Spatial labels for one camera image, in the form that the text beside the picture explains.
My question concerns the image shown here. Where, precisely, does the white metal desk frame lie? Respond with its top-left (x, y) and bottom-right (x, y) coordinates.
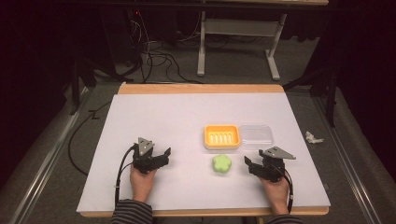
top-left (196, 10), bottom-right (288, 82)

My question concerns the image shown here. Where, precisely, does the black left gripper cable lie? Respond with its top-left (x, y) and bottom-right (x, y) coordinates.
top-left (114, 144), bottom-right (138, 207)

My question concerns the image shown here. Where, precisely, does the tangle of floor cables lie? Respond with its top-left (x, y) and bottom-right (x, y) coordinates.
top-left (125, 10), bottom-right (205, 85)

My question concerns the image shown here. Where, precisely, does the crumpled white paper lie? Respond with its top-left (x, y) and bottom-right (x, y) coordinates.
top-left (304, 131), bottom-right (325, 145)

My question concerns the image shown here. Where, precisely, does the black floor cable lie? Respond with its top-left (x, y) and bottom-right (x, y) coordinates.
top-left (67, 101), bottom-right (112, 177)

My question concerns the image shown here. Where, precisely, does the person's left hand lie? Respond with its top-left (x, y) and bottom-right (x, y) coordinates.
top-left (129, 163), bottom-right (159, 203)

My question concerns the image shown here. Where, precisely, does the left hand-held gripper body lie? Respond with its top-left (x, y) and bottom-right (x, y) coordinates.
top-left (132, 136), bottom-right (161, 175)

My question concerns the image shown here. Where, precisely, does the metal floor rail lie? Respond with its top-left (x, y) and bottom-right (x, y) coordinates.
top-left (7, 87), bottom-right (92, 224)
top-left (312, 96), bottom-right (382, 224)

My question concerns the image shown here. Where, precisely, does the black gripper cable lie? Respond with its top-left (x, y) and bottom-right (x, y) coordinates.
top-left (279, 167), bottom-right (295, 215)
top-left (114, 144), bottom-right (138, 207)

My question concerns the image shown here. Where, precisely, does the yellow soap dish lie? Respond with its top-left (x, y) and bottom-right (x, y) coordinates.
top-left (203, 124), bottom-right (242, 150)

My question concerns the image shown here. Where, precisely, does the clear plastic container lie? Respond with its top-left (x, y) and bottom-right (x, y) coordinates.
top-left (238, 124), bottom-right (276, 151)

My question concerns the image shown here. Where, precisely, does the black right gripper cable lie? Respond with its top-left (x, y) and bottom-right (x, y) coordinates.
top-left (279, 167), bottom-right (295, 215)

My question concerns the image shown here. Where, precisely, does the person's right hand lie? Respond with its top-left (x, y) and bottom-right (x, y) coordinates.
top-left (259, 175), bottom-right (290, 217)

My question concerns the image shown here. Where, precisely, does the green flower-shaped soap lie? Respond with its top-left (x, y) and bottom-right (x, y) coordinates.
top-left (212, 153), bottom-right (233, 174)

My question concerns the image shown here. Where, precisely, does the black stand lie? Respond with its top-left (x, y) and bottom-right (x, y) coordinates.
top-left (68, 54), bottom-right (125, 117)
top-left (282, 66), bottom-right (340, 129)

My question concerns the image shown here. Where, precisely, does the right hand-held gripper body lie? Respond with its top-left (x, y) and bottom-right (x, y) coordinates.
top-left (259, 146), bottom-right (297, 184)

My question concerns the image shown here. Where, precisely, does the white table mat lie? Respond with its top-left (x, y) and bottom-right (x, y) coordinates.
top-left (76, 92), bottom-right (332, 215)

